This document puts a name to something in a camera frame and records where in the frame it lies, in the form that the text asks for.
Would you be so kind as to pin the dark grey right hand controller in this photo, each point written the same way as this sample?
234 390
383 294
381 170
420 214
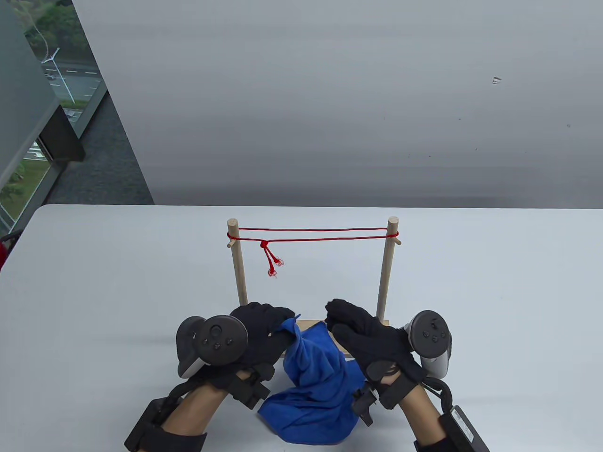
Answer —
428 334

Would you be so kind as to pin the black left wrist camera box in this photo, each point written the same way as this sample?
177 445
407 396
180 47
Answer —
160 435

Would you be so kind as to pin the dark grey hand controller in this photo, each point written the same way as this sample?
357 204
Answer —
219 339
428 334

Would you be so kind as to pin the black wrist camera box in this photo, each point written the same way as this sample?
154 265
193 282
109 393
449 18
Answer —
464 431
160 435

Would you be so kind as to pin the blue towel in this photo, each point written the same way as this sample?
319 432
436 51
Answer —
315 376

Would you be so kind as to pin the black panel base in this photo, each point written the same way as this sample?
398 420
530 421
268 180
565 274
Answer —
61 141

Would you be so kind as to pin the dark grey left hand controller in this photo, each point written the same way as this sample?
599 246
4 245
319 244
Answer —
219 339

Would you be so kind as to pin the grey frosted panel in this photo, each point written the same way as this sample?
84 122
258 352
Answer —
19 94

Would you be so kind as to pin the person's left hand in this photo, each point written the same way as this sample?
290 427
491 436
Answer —
259 325

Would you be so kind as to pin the red and black chair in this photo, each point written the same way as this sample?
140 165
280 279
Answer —
2 256

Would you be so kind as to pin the glass window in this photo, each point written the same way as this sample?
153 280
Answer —
75 84

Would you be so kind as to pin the wooden rack with two posts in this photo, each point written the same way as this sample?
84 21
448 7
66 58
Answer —
385 282

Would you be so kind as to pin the person's right forearm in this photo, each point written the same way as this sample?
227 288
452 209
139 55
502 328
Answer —
424 414

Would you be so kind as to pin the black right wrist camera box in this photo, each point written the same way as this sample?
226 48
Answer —
464 431

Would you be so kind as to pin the person's right hand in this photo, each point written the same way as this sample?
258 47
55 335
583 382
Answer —
367 334

